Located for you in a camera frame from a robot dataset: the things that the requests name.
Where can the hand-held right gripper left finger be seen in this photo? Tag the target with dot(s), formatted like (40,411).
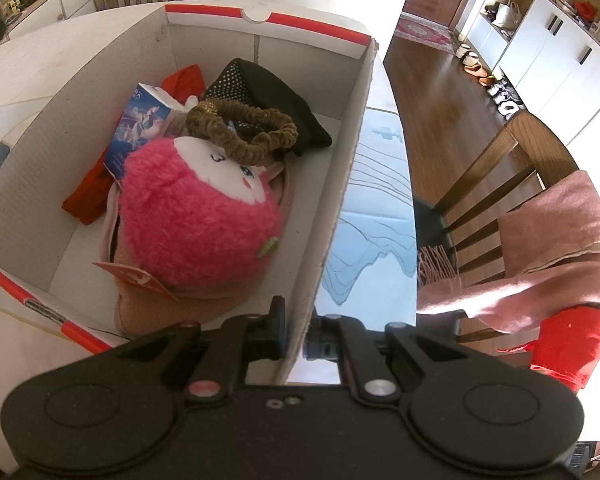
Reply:
(272,342)

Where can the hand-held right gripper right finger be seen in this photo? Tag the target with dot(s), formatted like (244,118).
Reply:
(317,346)

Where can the pink fabric bag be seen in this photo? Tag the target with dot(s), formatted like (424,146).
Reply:
(145,310)

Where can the pink fluffy plush toy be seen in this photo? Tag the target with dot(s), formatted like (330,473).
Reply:
(195,230)

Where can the brown hair scrunchie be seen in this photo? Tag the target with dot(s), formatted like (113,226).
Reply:
(230,142)

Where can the red cloth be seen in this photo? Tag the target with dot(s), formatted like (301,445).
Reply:
(87,192)

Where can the blue cartoon print box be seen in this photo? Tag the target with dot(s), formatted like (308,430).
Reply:
(140,125)

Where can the red and white cardboard box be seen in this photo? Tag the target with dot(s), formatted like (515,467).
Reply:
(60,125)

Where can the blue landscape print table mat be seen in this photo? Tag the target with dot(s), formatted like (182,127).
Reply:
(375,220)

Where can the red hang tag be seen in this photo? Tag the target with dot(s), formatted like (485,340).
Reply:
(140,279)

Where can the wooden chair with black seat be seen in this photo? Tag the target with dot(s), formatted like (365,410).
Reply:
(490,170)

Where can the red garment on chair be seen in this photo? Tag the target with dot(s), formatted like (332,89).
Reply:
(575,345)

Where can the pink fringed scarf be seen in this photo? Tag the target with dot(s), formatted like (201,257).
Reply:
(555,240)

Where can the row of shoes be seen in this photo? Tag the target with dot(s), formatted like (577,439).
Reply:
(490,80)

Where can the red patterned rug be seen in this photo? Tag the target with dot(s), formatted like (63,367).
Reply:
(422,29)

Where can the white storage cabinet unit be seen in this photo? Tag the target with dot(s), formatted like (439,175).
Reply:
(550,50)

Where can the beige tote bag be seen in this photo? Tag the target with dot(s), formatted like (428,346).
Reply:
(506,15)

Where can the wooden sideboard with white drawers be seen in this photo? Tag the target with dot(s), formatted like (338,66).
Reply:
(55,2)

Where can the red item on cabinet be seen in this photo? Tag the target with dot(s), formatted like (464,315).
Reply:
(587,10)

